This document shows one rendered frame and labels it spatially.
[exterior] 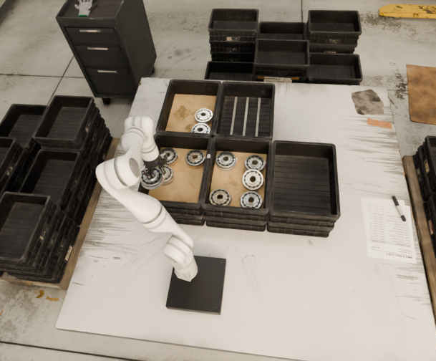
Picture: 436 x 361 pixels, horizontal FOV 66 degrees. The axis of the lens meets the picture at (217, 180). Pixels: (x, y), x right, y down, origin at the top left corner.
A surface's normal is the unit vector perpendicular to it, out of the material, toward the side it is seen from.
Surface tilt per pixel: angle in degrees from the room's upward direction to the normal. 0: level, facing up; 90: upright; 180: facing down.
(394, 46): 0
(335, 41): 90
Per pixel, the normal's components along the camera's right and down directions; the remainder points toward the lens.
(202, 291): -0.06, -0.51
